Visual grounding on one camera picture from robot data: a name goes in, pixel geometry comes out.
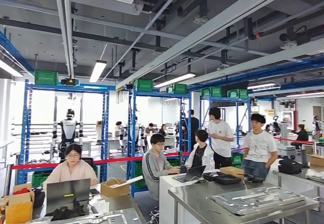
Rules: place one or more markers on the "red barrier tape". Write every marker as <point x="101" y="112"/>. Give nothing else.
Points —
<point x="293" y="141"/>
<point x="114" y="160"/>

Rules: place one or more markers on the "dark humanoid robot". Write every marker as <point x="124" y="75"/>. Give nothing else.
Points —
<point x="180" y="133"/>

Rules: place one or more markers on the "stainless steel workbench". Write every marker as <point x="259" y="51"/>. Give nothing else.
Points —
<point x="192" y="199"/>

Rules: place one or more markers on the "flat closed cardboard box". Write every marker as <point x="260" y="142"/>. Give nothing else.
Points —
<point x="231" y="171"/>

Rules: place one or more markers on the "green plastic crate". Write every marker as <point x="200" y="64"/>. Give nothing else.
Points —
<point x="180" y="88"/>
<point x="211" y="92"/>
<point x="138" y="175"/>
<point x="46" y="77"/>
<point x="237" y="93"/>
<point x="174" y="163"/>
<point x="143" y="85"/>
<point x="237" y="159"/>
<point x="40" y="179"/>

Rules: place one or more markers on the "dark grey laptop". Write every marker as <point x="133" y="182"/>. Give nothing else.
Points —
<point x="192" y="173"/>
<point x="68" y="189"/>

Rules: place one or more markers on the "silver stamped metal plate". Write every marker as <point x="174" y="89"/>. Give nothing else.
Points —
<point x="258" y="200"/>

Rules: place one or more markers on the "grey ceiling rail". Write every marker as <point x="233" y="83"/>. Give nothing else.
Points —
<point x="64" y="31"/>
<point x="253" y="63"/>
<point x="215" y="23"/>

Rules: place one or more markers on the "clear water bottle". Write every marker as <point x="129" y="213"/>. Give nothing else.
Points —
<point x="211" y="165"/>

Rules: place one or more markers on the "yellow cardboard box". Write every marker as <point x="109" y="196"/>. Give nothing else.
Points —
<point x="19" y="209"/>

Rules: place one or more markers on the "small open cardboard box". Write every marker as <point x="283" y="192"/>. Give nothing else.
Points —
<point x="114" y="190"/>

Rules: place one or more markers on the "silver stanchion post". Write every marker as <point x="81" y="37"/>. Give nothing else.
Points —
<point x="7" y="182"/>

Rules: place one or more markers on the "red cloth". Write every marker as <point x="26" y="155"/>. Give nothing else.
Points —
<point x="21" y="191"/>

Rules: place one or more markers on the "white black humanoid robot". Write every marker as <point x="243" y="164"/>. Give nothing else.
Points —
<point x="275" y="127"/>
<point x="137" y="133"/>
<point x="67" y="128"/>

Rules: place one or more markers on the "black bag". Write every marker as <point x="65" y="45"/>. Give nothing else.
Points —
<point x="289" y="166"/>
<point x="38" y="197"/>

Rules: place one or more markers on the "black tangled gear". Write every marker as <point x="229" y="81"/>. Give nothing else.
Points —
<point x="66" y="211"/>

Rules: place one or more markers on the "grey top table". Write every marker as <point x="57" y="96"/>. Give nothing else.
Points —
<point x="118" y="203"/>

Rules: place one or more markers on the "small brown cardboard box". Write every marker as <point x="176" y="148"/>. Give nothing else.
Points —
<point x="2" y="205"/>

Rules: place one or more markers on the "steel table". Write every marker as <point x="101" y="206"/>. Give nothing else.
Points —
<point x="298" y="179"/>

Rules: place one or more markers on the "long white sheet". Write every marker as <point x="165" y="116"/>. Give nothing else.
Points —
<point x="129" y="181"/>

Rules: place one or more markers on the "ceiling light fixture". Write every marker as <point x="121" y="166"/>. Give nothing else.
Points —
<point x="174" y="80"/>
<point x="97" y="71"/>
<point x="10" y="69"/>
<point x="262" y="86"/>

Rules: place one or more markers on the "black yellow rail trolley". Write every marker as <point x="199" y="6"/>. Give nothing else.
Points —
<point x="69" y="81"/>

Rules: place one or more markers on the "black plastic tray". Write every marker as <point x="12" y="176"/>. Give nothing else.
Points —
<point x="211" y="176"/>
<point x="227" y="179"/>

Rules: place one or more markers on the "person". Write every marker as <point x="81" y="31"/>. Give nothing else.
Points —
<point x="267" y="128"/>
<point x="194" y="125"/>
<point x="149" y="130"/>
<point x="154" y="169"/>
<point x="199" y="155"/>
<point x="259" y="147"/>
<point x="220" y="135"/>
<point x="70" y="174"/>
<point x="301" y="136"/>
<point x="98" y="130"/>
<point x="163" y="130"/>
<point x="118" y="128"/>

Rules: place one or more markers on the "white table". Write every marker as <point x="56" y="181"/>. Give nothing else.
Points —
<point x="165" y="202"/>

